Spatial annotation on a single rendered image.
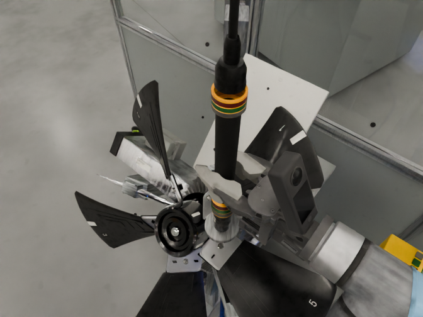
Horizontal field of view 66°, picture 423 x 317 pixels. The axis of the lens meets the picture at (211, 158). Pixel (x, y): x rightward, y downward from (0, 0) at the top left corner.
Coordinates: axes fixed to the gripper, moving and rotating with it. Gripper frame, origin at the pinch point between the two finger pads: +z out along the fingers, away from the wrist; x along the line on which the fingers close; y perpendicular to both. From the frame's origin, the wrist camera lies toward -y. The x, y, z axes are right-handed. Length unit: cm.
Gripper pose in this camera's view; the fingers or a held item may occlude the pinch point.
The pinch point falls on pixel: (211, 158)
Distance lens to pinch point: 51.4
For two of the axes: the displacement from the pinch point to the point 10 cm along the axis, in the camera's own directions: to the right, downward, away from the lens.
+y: -0.1, 6.0, 8.0
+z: -7.7, -5.1, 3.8
